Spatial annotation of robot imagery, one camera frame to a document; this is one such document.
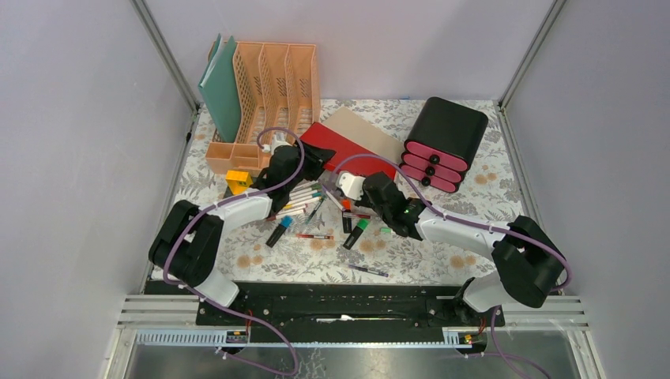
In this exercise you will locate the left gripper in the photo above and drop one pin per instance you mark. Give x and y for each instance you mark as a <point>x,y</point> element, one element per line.
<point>316,165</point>

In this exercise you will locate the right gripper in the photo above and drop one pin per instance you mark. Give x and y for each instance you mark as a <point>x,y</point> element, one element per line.
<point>363,202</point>

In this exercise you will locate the red binder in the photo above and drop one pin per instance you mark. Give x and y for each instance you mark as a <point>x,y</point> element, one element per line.
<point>320,136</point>

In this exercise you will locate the teal folder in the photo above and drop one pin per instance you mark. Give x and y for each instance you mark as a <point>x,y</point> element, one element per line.
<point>218,89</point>

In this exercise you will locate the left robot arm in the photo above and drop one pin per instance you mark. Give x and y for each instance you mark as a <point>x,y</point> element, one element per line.
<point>187,243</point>

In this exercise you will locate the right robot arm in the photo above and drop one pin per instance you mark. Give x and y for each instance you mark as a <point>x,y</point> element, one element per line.
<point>527,262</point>

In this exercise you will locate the white marker black cap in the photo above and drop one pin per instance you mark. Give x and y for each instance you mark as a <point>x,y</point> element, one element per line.
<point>307,185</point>

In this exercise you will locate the green cap black highlighter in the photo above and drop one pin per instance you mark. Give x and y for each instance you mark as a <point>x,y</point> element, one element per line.
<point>355,234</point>

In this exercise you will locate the orange cap black highlighter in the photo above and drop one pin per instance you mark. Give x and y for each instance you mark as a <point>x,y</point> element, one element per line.
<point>346,220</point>

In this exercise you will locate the white purple marker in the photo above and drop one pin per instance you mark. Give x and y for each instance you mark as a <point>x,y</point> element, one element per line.
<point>333,198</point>

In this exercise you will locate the dark red pen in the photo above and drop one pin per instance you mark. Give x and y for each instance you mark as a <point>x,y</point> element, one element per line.
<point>357,215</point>

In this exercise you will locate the beige kraft notebook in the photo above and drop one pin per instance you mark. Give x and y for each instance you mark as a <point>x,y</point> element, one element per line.
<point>353,127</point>

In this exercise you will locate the white marker pink cap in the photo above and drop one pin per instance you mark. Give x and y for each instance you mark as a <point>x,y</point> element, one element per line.
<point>289,212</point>

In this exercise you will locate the blue cap black highlighter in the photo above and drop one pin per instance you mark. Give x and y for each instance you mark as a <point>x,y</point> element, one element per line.
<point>279,231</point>

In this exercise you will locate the purple pen near front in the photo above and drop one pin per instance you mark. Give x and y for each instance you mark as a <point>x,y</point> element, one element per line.
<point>371,271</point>

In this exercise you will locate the yellow block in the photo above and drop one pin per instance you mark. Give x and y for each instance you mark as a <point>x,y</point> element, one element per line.
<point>238,181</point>

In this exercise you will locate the black pink drawer box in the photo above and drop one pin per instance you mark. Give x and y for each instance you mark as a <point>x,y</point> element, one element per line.
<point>442,144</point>

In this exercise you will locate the orange plastic file organizer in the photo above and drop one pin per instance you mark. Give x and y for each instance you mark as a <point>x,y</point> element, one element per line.
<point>277,85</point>

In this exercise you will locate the grey baseplate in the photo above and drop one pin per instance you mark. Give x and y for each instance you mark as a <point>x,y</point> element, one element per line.
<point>227,193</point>

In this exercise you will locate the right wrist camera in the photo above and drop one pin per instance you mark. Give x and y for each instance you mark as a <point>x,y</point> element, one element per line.
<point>350,185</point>

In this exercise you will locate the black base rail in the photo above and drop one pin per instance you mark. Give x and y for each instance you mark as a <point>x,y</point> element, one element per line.
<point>362,313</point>

